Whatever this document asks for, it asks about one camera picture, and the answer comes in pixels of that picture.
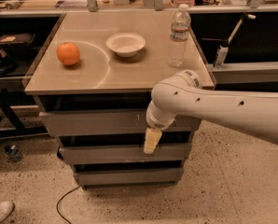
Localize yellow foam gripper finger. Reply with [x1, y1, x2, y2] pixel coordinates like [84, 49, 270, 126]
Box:
[144, 128, 162, 154]

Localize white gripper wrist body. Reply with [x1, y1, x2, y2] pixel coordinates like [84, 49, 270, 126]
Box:
[146, 102, 176, 131]

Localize grey top drawer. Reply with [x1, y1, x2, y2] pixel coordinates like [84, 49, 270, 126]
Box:
[39, 108, 202, 137]

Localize grey drawer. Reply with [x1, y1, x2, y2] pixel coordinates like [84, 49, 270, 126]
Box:
[60, 143, 191, 165]
[73, 167, 184, 186]
[39, 108, 202, 137]

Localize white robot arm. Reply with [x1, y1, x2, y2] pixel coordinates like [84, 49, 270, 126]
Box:
[144, 70, 278, 154]

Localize grey middle drawer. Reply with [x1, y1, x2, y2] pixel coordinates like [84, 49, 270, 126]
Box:
[60, 143, 191, 165]

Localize grey bottom drawer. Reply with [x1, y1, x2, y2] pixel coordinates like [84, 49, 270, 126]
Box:
[73, 167, 184, 186]

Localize grey drawer cabinet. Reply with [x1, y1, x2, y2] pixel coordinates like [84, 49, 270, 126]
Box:
[24, 10, 215, 190]

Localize white bowl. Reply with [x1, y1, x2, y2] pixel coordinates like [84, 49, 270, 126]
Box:
[106, 33, 146, 58]

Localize clear plastic water bottle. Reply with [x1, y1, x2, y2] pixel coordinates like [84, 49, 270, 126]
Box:
[167, 4, 191, 67]

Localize grey workbench shelf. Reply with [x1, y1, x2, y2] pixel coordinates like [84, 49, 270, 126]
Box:
[206, 62, 278, 84]

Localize orange fruit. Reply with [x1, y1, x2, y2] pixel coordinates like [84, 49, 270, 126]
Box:
[56, 43, 80, 66]

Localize small blue floor object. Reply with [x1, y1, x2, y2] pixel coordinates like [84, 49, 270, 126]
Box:
[5, 145, 22, 162]

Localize white shoe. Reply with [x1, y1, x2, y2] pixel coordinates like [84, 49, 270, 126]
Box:
[0, 201, 14, 223]

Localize black floor cable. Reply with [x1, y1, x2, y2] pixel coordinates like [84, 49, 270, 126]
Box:
[55, 185, 81, 224]

